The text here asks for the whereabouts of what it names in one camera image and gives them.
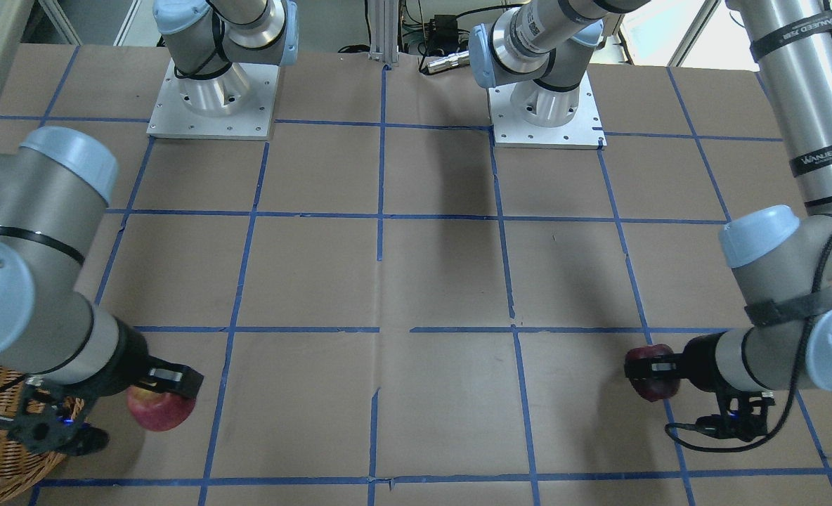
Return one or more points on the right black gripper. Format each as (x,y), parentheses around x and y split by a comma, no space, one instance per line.
(125,360)

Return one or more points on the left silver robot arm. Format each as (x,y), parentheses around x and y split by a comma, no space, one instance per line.
(781,262)

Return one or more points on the aluminium frame post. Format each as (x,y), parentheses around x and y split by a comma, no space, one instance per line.
(383,29)

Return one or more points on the dark red apple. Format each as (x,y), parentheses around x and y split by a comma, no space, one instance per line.
(652,390)

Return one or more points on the silver metal cylinder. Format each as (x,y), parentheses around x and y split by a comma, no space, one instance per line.
(443,64)

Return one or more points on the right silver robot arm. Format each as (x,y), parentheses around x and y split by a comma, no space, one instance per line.
(54,191)

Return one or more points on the red yellow apple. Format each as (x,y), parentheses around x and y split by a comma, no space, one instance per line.
(158,412)

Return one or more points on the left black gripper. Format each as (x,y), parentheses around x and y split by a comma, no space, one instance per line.
(697,360)

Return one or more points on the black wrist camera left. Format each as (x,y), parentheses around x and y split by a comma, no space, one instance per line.
(741,416)

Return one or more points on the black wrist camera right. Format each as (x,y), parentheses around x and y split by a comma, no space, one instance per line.
(52,417)

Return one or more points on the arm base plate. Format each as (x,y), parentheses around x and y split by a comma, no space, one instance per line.
(238,105)
(525,115)

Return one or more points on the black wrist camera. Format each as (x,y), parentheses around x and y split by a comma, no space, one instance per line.
(741,416)
(52,417)

